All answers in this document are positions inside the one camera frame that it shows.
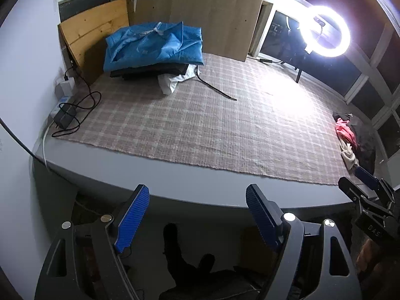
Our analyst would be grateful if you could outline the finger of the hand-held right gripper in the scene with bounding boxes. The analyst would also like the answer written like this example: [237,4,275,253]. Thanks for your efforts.
[338,176,363,203]
[354,166,380,191]

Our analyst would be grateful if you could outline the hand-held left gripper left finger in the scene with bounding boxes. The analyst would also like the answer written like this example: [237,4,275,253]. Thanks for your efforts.
[36,184,151,300]

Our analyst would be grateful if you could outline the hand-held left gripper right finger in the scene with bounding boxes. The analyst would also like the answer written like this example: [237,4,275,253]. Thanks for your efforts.
[245,184,363,300]

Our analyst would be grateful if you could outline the blue jacket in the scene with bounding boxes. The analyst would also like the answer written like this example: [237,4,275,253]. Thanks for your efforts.
[103,21,204,72]

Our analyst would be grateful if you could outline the folded black clothes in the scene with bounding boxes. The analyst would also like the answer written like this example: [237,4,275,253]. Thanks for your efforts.
[109,63,196,82]

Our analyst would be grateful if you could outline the person's right hand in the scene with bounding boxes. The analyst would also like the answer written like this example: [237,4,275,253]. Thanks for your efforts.
[356,237,383,276]

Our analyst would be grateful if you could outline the crumpled black garment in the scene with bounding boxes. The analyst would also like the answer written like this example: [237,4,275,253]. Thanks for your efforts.
[333,111,377,176]

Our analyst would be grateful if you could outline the pink garment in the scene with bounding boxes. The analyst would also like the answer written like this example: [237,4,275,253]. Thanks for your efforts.
[335,118,358,151]

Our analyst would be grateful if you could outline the person's leg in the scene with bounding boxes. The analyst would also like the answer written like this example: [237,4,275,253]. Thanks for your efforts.
[159,223,261,300]

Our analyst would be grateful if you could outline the white framed window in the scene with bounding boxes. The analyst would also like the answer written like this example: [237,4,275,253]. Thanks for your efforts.
[58,0,400,163]

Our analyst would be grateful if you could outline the plaid woven mat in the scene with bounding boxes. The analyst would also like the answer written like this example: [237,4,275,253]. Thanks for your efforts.
[56,52,372,186]

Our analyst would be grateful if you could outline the black power adapter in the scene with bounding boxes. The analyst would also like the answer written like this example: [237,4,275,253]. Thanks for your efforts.
[54,101,77,130]

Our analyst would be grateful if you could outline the black light stand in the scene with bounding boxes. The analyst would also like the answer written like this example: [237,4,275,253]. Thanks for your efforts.
[294,53,308,83]

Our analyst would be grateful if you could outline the white garment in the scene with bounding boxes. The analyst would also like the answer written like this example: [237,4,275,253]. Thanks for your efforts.
[157,65,196,95]

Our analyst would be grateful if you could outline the pine wooden board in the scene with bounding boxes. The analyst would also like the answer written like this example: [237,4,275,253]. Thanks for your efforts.
[58,0,130,85]

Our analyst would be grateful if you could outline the large light wooden board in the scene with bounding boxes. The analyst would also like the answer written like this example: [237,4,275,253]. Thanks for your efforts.
[133,0,266,62]

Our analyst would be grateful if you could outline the white power cable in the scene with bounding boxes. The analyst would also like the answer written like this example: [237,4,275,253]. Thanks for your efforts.
[42,122,52,166]

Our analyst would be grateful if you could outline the black adapter cable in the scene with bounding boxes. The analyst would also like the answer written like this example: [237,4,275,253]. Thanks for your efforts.
[51,65,102,138]

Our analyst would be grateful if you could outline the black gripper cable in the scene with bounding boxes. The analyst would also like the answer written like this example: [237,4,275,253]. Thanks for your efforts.
[0,117,47,169]

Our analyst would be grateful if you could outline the ring light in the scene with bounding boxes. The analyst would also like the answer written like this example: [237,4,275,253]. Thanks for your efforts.
[298,5,351,58]

